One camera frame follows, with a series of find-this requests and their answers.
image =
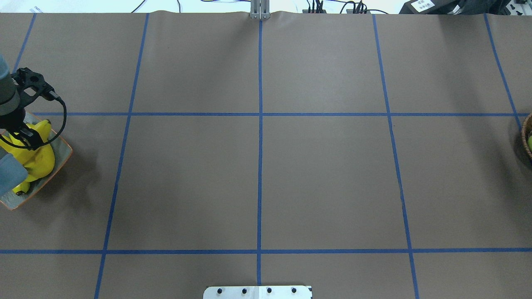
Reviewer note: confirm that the brown wicker basket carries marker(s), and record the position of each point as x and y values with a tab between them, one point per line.
522	141

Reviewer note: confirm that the grey square plate orange rim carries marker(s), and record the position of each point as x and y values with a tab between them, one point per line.
62	152

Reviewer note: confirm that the aluminium frame post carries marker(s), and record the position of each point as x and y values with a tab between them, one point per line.
260	9

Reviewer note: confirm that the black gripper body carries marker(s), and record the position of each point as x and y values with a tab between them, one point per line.
11	121

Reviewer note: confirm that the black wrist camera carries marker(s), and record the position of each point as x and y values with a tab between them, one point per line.
30	85

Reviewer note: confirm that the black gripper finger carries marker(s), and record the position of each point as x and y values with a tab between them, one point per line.
30	138

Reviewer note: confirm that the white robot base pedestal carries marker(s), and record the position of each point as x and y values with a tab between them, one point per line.
259	292

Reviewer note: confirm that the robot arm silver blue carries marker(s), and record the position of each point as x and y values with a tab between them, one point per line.
11	171

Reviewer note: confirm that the yellow banana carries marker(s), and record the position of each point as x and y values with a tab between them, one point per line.
38	163
22	189

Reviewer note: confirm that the black power adapter with label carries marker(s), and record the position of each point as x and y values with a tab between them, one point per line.
428	7

